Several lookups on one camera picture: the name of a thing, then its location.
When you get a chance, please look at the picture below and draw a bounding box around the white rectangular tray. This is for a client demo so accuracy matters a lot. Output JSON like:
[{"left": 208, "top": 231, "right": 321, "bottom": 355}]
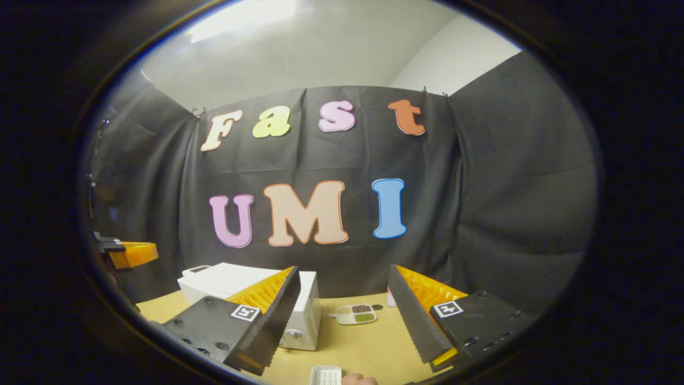
[{"left": 310, "top": 365, "right": 343, "bottom": 385}]

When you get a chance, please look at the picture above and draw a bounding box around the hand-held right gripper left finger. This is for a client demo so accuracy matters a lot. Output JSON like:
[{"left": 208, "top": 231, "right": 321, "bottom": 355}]
[{"left": 150, "top": 266, "right": 301, "bottom": 376}]

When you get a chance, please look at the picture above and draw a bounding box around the black backdrop cloth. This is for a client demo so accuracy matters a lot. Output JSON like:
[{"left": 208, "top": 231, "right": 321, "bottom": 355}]
[{"left": 88, "top": 51, "right": 599, "bottom": 321}]

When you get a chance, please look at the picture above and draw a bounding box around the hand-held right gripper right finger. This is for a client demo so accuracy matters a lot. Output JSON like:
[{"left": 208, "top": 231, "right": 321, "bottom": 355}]
[{"left": 387, "top": 264, "right": 535, "bottom": 373}]

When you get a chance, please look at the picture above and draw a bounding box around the white microwave oven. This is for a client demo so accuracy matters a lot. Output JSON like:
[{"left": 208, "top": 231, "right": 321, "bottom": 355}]
[{"left": 177, "top": 262, "right": 321, "bottom": 351}]

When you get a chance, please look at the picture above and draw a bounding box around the white divided condiment dish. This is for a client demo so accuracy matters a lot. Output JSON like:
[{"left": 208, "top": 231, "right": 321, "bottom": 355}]
[{"left": 329, "top": 304, "right": 378, "bottom": 326}]

